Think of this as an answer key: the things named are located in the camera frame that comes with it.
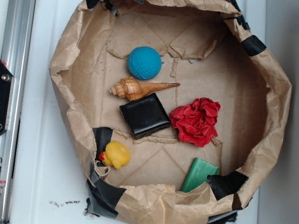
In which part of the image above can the black square box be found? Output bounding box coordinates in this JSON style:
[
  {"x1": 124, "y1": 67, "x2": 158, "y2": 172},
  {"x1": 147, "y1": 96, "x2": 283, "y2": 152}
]
[{"x1": 119, "y1": 93, "x2": 171, "y2": 140}]

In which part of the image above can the brown paper bin with tape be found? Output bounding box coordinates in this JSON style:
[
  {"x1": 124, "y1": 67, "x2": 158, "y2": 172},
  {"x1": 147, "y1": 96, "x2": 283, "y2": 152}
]
[{"x1": 49, "y1": 0, "x2": 292, "y2": 224}]

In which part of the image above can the brown spiral seashell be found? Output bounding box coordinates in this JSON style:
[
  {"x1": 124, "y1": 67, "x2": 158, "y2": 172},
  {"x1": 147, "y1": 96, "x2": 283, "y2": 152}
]
[{"x1": 108, "y1": 77, "x2": 180, "y2": 101}]

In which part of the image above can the red crumpled paper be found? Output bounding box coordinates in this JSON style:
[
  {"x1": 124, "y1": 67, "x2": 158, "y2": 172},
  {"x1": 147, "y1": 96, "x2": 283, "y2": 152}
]
[{"x1": 169, "y1": 97, "x2": 220, "y2": 148}]

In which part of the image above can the blue foam ball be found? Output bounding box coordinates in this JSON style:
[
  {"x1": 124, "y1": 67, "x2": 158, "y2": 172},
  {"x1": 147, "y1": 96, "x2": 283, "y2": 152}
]
[{"x1": 128, "y1": 46, "x2": 162, "y2": 80}]

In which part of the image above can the yellow rubber duck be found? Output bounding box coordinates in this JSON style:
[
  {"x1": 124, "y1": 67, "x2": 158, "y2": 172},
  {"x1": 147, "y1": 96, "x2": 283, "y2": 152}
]
[{"x1": 98, "y1": 141, "x2": 131, "y2": 170}]

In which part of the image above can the green flat block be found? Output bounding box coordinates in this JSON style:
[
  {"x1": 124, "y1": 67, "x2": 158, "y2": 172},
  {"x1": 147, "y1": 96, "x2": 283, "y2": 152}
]
[{"x1": 180, "y1": 158, "x2": 219, "y2": 193}]

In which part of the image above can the aluminium extrusion rail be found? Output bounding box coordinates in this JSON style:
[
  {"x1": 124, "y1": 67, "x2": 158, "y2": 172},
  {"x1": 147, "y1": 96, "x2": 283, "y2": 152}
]
[{"x1": 0, "y1": 0, "x2": 36, "y2": 224}]

